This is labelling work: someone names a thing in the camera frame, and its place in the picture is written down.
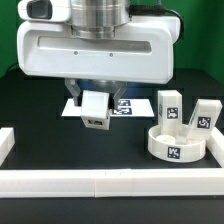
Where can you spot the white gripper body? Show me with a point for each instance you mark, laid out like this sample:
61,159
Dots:
141,51

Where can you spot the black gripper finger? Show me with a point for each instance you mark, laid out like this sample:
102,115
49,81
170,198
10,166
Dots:
116,92
74,89

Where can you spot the white round stool seat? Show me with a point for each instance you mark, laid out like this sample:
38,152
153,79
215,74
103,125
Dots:
175,149

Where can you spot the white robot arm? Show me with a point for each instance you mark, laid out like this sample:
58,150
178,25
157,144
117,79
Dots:
94,20

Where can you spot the white tag sheet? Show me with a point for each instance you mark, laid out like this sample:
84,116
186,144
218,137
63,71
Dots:
126,108

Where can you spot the white left fence bar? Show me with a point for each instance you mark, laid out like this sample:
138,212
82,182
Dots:
7,142

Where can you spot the white fence bar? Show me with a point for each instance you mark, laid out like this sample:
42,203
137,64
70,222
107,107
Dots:
7,142
111,183
215,145

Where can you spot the white right fence bar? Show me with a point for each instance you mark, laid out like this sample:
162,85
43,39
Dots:
215,145

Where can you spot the white front fence bar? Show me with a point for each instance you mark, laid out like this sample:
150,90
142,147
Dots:
111,183

